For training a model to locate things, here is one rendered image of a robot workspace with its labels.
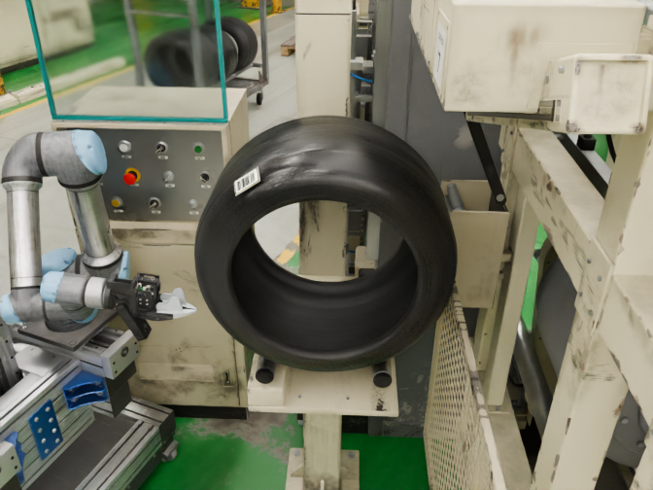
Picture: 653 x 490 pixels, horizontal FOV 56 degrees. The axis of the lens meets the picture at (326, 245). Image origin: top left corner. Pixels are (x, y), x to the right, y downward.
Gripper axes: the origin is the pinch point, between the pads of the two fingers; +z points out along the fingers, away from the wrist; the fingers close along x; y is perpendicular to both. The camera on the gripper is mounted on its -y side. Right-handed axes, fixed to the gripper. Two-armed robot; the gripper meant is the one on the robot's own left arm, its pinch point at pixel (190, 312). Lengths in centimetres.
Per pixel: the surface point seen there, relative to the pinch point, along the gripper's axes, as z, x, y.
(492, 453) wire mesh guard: 65, -40, 8
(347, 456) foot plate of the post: 52, 42, -93
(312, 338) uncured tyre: 30.5, 2.6, -5.3
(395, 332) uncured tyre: 48, -12, 12
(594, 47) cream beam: 60, -36, 81
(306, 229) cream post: 25.2, 26.1, 12.6
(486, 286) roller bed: 75, 19, 7
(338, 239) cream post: 34.2, 26.2, 10.9
